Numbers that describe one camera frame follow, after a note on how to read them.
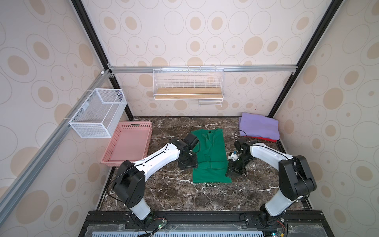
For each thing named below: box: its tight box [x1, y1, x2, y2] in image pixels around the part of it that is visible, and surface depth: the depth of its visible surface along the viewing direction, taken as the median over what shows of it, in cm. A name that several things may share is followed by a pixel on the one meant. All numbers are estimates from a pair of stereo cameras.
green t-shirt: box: [190, 128, 233, 184], surface depth 96 cm
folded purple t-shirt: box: [238, 112, 280, 140], surface depth 112 cm
